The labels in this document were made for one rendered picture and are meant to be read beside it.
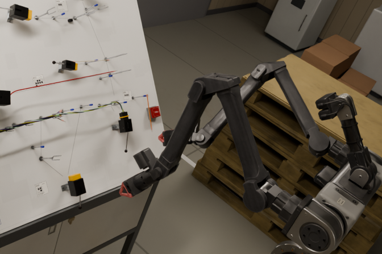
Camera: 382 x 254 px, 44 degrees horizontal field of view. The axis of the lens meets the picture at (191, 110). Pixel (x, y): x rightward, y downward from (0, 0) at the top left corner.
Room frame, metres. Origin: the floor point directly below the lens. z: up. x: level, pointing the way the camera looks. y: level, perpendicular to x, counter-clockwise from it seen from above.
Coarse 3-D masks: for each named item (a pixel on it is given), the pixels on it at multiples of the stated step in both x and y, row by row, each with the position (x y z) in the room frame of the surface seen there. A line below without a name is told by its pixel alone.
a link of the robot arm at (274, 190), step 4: (260, 184) 1.18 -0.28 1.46; (264, 184) 1.18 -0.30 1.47; (268, 184) 1.19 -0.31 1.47; (260, 188) 1.15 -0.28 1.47; (264, 188) 1.16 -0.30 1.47; (268, 188) 1.17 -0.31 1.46; (272, 188) 1.16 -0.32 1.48; (276, 188) 1.17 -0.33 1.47; (280, 188) 1.18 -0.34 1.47; (264, 192) 1.14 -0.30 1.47; (268, 192) 1.14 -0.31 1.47; (272, 192) 1.14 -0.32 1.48; (276, 192) 1.15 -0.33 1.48; (280, 192) 1.16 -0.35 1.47; (268, 196) 1.14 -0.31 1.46; (272, 196) 1.13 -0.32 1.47; (276, 196) 1.13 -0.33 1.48; (268, 200) 1.13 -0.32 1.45; (272, 200) 1.13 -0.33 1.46; (268, 204) 1.13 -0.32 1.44
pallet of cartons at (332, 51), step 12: (336, 36) 5.74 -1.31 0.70; (312, 48) 4.95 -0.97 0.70; (324, 48) 5.11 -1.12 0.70; (336, 48) 5.28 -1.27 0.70; (348, 48) 5.47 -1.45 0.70; (360, 48) 5.67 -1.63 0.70; (312, 60) 4.77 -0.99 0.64; (324, 60) 4.73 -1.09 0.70; (336, 60) 4.88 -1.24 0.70; (348, 60) 5.34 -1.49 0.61; (324, 72) 4.70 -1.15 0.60; (336, 72) 4.93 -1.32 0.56; (348, 72) 5.51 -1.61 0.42; (348, 84) 5.12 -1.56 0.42; (360, 84) 5.27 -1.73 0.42; (372, 84) 5.43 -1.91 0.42
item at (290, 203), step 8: (280, 200) 1.13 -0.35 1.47; (288, 200) 1.13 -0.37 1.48; (296, 200) 1.13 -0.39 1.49; (304, 200) 1.12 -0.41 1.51; (272, 208) 1.13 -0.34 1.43; (280, 208) 1.11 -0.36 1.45; (288, 208) 1.10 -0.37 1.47; (296, 208) 1.09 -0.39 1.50; (280, 216) 1.10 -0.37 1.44; (288, 216) 1.09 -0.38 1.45; (296, 216) 1.08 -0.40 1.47; (288, 224) 1.09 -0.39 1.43
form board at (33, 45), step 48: (0, 0) 1.58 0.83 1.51; (48, 0) 1.76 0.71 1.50; (96, 0) 1.96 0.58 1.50; (0, 48) 1.48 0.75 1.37; (48, 48) 1.65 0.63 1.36; (96, 48) 1.84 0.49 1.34; (144, 48) 2.07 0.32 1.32; (48, 96) 1.54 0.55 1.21; (96, 96) 1.72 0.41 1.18; (0, 144) 1.29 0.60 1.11; (48, 144) 1.43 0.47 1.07; (96, 144) 1.60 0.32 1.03; (144, 144) 1.80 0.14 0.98; (0, 192) 1.20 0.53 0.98; (96, 192) 1.49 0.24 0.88
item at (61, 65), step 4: (64, 60) 1.62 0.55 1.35; (68, 60) 1.62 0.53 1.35; (60, 64) 1.64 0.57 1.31; (64, 64) 1.61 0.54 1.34; (68, 64) 1.62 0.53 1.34; (72, 64) 1.63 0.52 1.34; (60, 68) 1.63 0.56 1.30; (64, 68) 1.60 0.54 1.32; (68, 68) 1.61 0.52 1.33; (72, 68) 1.62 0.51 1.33; (60, 72) 1.63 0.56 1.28
